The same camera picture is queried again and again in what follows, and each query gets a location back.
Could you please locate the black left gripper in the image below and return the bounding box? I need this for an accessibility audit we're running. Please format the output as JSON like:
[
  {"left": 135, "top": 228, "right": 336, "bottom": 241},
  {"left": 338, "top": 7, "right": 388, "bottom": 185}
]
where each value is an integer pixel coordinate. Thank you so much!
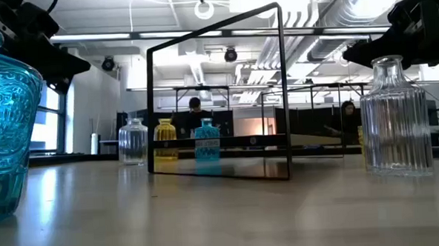
[{"left": 0, "top": 0, "right": 92, "bottom": 98}]

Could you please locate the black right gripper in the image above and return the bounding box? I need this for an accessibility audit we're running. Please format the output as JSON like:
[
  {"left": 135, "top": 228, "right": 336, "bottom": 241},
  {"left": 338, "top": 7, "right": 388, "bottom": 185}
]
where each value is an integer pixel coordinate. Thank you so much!
[{"left": 340, "top": 0, "right": 439, "bottom": 73}]

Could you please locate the blue emblem-embossed glass vase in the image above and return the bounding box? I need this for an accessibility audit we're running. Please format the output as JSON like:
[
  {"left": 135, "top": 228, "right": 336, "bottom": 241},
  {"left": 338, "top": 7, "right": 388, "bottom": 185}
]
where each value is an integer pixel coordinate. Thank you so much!
[{"left": 0, "top": 17, "right": 50, "bottom": 225}]

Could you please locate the clear ribbed glass bottle vase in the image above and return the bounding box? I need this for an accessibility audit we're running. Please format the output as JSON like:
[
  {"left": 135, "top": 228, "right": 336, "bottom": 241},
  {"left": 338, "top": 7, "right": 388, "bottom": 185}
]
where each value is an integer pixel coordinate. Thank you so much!
[{"left": 357, "top": 53, "right": 435, "bottom": 180}]

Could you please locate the yellow glass vase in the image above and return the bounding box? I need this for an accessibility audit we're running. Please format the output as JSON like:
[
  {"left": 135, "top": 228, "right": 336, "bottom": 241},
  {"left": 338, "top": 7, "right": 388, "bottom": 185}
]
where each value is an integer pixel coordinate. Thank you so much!
[
  {"left": 356, "top": 126, "right": 366, "bottom": 159},
  {"left": 152, "top": 117, "right": 179, "bottom": 161}
]

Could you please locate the blue diamond-pattern glass vase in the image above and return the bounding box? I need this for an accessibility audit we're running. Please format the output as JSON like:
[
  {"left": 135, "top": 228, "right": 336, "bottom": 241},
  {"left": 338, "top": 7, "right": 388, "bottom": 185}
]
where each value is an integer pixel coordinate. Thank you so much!
[{"left": 193, "top": 117, "right": 222, "bottom": 162}]

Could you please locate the long ceiling light bar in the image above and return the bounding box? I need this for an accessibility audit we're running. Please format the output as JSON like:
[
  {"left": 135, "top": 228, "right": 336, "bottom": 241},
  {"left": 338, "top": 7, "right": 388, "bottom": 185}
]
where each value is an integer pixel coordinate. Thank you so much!
[{"left": 48, "top": 19, "right": 393, "bottom": 49}]

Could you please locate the black ceiling spotlight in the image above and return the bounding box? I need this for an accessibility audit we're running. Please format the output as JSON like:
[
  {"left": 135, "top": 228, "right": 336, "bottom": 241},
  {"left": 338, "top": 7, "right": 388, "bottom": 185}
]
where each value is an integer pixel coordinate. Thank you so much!
[
  {"left": 100, "top": 56, "right": 116, "bottom": 73},
  {"left": 223, "top": 47, "right": 239, "bottom": 64}
]

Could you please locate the person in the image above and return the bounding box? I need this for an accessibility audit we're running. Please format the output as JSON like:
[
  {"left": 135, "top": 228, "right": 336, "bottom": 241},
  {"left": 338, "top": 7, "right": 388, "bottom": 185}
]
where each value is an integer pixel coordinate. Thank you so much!
[
  {"left": 178, "top": 96, "right": 221, "bottom": 139},
  {"left": 329, "top": 99, "right": 363, "bottom": 138}
]

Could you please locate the large window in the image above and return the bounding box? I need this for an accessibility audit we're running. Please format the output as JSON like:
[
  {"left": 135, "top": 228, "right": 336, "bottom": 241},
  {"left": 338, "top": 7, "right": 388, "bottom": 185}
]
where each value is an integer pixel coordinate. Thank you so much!
[{"left": 27, "top": 83, "right": 68, "bottom": 154}]

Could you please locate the white cylinder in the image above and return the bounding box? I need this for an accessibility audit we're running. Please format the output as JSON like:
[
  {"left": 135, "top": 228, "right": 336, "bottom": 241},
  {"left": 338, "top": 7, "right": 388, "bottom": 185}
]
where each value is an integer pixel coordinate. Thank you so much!
[{"left": 89, "top": 132, "right": 100, "bottom": 156}]

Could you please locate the black computer monitor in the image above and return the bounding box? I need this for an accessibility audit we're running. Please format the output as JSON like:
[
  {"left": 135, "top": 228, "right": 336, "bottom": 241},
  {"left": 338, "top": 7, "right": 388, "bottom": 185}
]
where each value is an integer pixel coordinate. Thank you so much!
[{"left": 426, "top": 99, "right": 439, "bottom": 127}]

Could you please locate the silver ventilation duct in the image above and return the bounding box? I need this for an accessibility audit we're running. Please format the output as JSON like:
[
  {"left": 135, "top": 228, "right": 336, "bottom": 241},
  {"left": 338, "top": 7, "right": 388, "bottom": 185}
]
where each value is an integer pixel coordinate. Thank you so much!
[{"left": 305, "top": 0, "right": 392, "bottom": 63}]

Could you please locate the black metal table frame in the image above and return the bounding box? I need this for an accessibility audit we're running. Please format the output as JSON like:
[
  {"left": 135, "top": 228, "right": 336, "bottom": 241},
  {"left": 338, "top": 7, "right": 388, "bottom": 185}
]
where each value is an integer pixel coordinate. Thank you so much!
[{"left": 27, "top": 137, "right": 439, "bottom": 179}]

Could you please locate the wooden shelf with black frame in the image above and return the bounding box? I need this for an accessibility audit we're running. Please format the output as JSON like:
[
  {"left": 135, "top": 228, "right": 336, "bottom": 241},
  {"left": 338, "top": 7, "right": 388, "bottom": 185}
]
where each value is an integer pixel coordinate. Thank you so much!
[{"left": 140, "top": 0, "right": 346, "bottom": 187}]

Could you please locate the white hanging ring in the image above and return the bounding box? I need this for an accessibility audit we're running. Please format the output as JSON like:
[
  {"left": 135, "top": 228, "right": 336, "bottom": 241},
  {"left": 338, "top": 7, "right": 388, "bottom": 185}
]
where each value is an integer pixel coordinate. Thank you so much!
[{"left": 194, "top": 0, "right": 216, "bottom": 21}]

